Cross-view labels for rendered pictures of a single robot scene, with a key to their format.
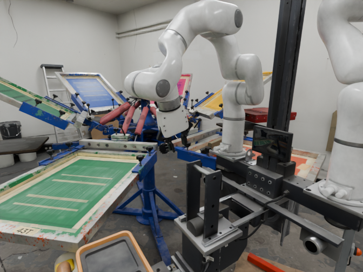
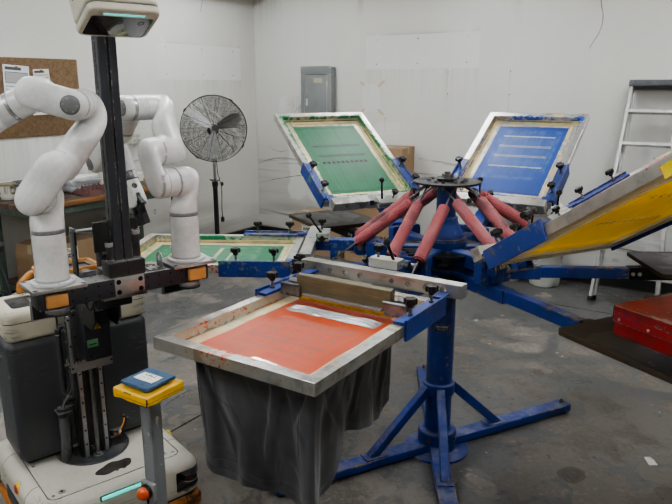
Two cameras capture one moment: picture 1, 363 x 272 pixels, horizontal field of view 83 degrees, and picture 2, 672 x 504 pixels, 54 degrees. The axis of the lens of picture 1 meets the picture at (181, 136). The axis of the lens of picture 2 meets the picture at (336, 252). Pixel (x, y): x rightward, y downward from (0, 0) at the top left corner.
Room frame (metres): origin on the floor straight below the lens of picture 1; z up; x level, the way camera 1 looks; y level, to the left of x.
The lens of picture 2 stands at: (1.15, -2.46, 1.71)
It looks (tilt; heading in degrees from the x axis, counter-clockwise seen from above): 14 degrees down; 83
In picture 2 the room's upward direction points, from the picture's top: straight up
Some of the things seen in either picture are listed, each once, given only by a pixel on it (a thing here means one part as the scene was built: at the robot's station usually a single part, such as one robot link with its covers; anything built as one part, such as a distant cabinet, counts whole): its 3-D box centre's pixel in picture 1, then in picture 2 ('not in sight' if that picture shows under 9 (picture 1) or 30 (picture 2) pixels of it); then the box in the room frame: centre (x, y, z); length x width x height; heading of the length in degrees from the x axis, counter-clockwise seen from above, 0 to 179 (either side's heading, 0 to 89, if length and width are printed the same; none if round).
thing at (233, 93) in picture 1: (236, 100); (180, 191); (0.90, -0.24, 1.37); 0.13 x 0.10 x 0.16; 42
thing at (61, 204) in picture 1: (92, 154); (245, 234); (1.09, 0.50, 1.05); 1.08 x 0.61 x 0.23; 170
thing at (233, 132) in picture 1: (230, 135); (183, 236); (0.90, -0.22, 1.21); 0.16 x 0.13 x 0.15; 123
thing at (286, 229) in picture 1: (293, 201); (253, 427); (1.12, -0.69, 0.74); 0.45 x 0.03 x 0.43; 140
